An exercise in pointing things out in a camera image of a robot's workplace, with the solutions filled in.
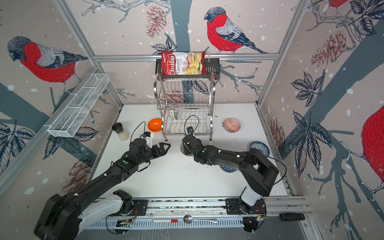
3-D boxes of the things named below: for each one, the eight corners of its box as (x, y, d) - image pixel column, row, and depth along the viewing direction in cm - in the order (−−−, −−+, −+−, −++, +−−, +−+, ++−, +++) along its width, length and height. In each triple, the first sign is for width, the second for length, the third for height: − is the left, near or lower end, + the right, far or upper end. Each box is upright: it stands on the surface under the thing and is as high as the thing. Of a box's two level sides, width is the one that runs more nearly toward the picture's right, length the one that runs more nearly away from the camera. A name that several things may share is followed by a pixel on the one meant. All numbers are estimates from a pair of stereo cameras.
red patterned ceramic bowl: (228, 135, 104) (230, 131, 100) (221, 124, 110) (222, 120, 106) (241, 131, 106) (242, 126, 102) (233, 120, 113) (234, 116, 108)
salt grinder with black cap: (118, 140, 102) (110, 130, 92) (121, 133, 106) (113, 122, 96) (127, 140, 102) (120, 130, 92) (130, 133, 106) (123, 122, 96)
